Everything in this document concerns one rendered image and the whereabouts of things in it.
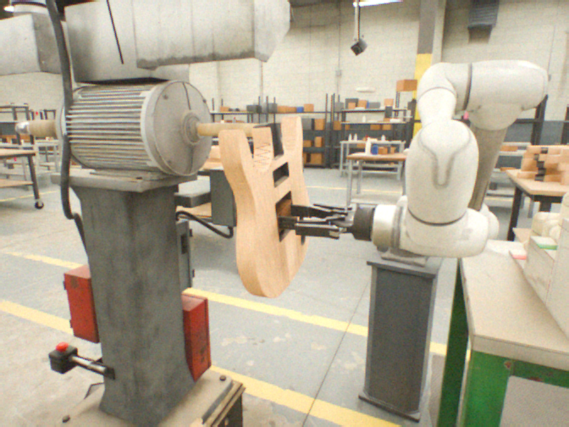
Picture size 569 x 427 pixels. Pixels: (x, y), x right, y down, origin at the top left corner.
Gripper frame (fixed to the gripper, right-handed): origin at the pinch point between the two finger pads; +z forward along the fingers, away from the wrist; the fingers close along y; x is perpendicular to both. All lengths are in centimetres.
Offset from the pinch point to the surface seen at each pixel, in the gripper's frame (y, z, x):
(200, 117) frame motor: 13.0, 30.3, 21.8
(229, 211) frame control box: 22.7, 31.6, -10.9
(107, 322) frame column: -11, 61, -39
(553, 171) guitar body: 205, -102, -43
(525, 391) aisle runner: 86, -81, -121
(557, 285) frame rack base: -5, -53, -6
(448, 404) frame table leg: 24, -42, -73
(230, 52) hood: -4.5, 7.6, 36.1
